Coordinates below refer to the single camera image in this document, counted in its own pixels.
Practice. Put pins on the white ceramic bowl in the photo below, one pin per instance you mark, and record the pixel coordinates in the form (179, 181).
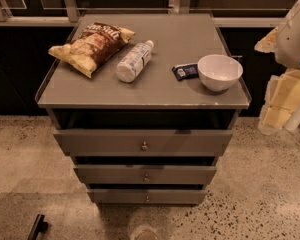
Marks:
(219, 72)

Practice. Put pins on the brown sea salt chip bag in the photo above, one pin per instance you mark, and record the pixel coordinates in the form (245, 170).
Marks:
(97, 43)

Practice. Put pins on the black object on floor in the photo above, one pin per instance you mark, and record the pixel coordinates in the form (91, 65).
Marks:
(39, 226)

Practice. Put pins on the tan padded gripper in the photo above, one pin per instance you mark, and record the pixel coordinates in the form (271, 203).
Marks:
(294, 40)

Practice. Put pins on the grey drawer cabinet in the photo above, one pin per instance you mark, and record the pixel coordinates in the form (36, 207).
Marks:
(155, 100)

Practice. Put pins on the clear plastic water bottle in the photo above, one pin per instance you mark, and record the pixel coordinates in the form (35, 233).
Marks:
(134, 62)

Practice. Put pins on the grey bottom drawer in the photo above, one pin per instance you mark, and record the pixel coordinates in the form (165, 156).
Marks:
(147, 196)

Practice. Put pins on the grey middle drawer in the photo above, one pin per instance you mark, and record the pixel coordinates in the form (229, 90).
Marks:
(144, 174)

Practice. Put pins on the metal railing frame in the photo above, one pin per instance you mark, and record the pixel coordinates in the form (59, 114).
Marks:
(225, 13)

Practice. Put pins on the round robot base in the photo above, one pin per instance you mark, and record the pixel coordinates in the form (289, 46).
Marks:
(144, 232)

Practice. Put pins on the grey drawer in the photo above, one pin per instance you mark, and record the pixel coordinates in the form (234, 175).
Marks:
(143, 143)
(144, 174)
(147, 196)

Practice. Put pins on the dark blue snack packet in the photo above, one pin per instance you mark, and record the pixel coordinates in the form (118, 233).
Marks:
(185, 71)

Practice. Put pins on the grey top drawer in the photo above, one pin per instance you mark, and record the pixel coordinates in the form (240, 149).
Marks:
(143, 143)

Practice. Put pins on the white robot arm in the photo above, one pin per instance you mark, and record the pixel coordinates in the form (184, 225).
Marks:
(291, 20)

